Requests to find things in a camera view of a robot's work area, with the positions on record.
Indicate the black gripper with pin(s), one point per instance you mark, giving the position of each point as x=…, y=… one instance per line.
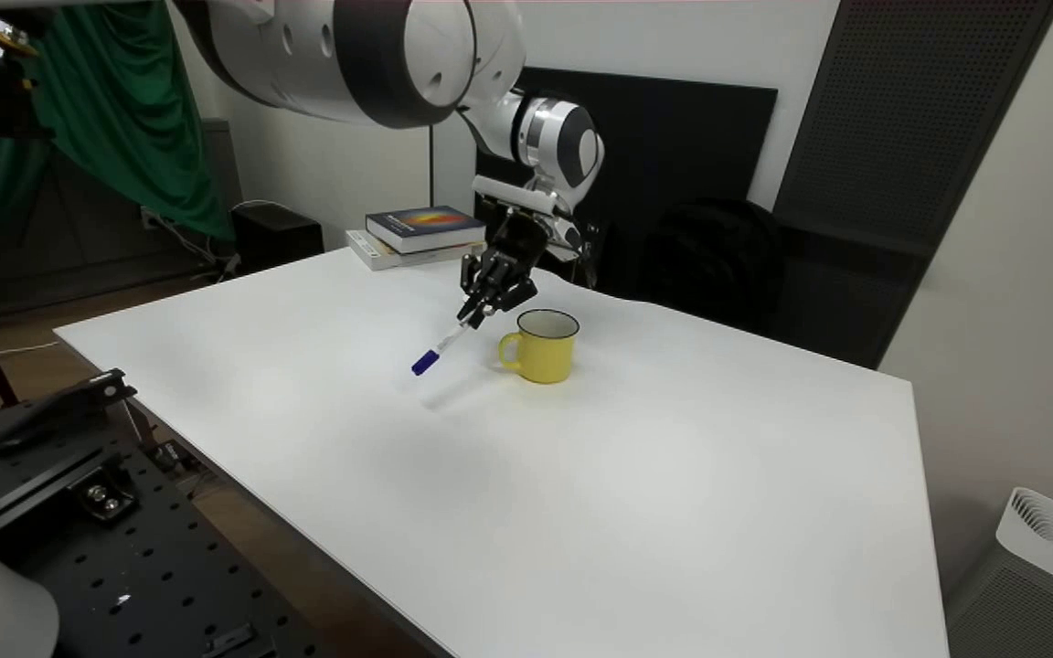
x=509, y=260

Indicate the white marker with blue cap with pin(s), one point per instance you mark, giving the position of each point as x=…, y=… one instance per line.
x=440, y=351

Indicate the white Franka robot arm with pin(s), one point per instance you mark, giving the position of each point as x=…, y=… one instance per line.
x=393, y=69

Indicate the yellow enamel mug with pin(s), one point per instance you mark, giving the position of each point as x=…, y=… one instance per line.
x=543, y=351

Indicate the stack of books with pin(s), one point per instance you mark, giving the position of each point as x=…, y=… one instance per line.
x=427, y=227

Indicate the white book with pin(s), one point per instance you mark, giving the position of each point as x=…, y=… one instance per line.
x=393, y=255

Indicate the small black box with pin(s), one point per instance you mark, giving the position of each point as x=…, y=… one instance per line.
x=275, y=237

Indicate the black office chair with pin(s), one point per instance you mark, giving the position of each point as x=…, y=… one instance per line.
x=723, y=270

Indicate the green cloth curtain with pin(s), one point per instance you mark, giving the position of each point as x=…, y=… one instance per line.
x=113, y=111

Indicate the black perforated breadboard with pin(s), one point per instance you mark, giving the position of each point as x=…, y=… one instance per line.
x=149, y=572

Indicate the tall dark grey panel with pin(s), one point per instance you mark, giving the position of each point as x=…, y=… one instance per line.
x=895, y=184

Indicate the black clamp with bar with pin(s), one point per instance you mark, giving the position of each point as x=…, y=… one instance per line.
x=58, y=410

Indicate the white grey bin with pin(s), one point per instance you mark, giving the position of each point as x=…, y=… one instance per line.
x=1044, y=572

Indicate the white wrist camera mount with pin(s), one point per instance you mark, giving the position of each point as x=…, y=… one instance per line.
x=540, y=206

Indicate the small black bracket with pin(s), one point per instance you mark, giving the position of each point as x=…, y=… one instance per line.
x=109, y=497

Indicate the black aluminium rail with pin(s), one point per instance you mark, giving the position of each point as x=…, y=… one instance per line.
x=19, y=494

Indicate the black camera on tripod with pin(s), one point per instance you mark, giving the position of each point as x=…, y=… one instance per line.
x=8, y=69

